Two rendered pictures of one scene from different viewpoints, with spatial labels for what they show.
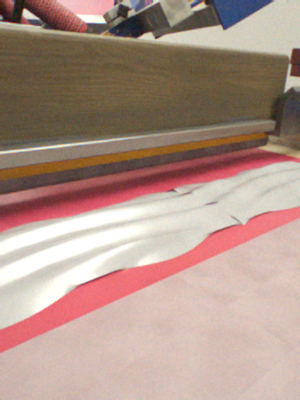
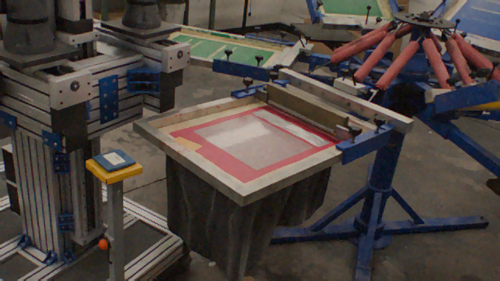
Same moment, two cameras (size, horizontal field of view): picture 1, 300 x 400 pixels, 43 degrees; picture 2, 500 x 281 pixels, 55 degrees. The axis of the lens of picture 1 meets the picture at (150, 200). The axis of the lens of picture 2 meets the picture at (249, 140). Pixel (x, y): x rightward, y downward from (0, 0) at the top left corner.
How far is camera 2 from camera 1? 188 cm
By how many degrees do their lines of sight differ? 77
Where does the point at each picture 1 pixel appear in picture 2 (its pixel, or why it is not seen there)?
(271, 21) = not seen: outside the picture
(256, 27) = not seen: outside the picture
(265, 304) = (262, 126)
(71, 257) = (267, 116)
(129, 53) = (300, 100)
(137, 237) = (273, 120)
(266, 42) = not seen: outside the picture
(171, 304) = (261, 122)
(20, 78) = (285, 97)
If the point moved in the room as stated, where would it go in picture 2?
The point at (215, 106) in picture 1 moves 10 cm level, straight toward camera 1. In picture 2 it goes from (318, 118) to (293, 114)
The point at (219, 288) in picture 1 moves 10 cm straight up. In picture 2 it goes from (264, 124) to (267, 101)
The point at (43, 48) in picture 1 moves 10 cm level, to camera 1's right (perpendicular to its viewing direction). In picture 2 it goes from (288, 95) to (291, 104)
